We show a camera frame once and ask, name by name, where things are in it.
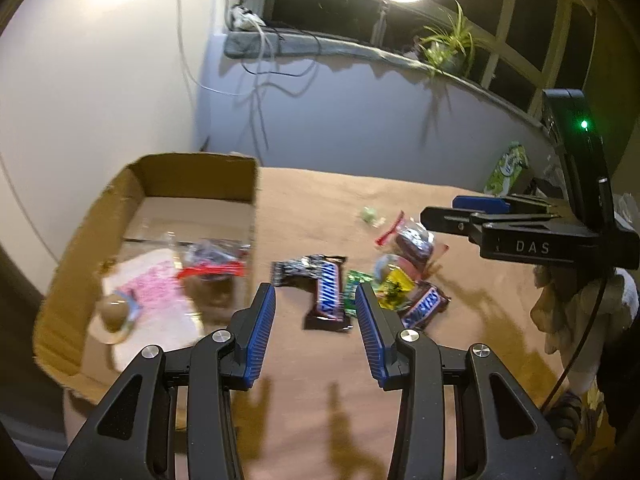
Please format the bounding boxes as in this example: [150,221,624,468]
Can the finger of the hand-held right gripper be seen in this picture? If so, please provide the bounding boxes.
[420,205,556,236]
[452,194,568,220]

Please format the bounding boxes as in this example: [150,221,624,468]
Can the white cable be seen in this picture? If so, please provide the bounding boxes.
[175,0,241,98]

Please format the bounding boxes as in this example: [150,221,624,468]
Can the round brown pastry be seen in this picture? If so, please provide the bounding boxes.
[87,292,138,343]

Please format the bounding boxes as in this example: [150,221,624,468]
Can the white power strip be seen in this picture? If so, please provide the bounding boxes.
[229,5,266,31]

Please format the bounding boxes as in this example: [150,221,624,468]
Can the printed cloth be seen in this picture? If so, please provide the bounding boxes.
[550,385,640,480]

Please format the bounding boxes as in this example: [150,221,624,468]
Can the ring light stand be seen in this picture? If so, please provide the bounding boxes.
[372,2,388,43]

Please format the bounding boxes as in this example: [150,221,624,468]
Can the potted spider plant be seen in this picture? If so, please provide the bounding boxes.
[414,0,493,78]

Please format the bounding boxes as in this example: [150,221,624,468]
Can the chocolate bar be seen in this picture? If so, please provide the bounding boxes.
[271,255,346,287]
[302,260,352,332]
[398,282,451,332]

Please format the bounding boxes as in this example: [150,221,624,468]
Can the pink snack packet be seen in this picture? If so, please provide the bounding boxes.
[102,247,203,371]

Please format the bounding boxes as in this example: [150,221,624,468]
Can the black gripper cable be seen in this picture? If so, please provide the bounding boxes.
[542,265,617,413]

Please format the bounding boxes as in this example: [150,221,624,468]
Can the green snack bag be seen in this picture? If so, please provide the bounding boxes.
[484,142,530,197]

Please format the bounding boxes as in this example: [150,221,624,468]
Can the yellow candy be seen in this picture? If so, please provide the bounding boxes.
[375,255,418,311]

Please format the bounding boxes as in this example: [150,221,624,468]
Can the person's right forearm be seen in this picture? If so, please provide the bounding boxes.
[530,262,640,393]

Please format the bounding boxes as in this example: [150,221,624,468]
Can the window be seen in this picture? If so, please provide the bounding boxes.
[245,0,601,116]

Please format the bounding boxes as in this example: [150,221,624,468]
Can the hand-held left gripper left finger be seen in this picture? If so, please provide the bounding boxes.
[52,282,277,480]

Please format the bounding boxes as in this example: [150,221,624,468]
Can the brown tablecloth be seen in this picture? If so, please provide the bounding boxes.
[62,165,608,480]

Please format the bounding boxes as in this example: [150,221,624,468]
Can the cardboard box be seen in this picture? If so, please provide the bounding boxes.
[32,152,261,406]

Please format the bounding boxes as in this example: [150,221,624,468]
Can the clear packet with red seal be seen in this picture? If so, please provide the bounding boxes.
[177,240,251,311]
[375,211,451,281]

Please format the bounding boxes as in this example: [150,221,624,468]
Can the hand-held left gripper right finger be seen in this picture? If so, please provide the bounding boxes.
[354,281,581,480]

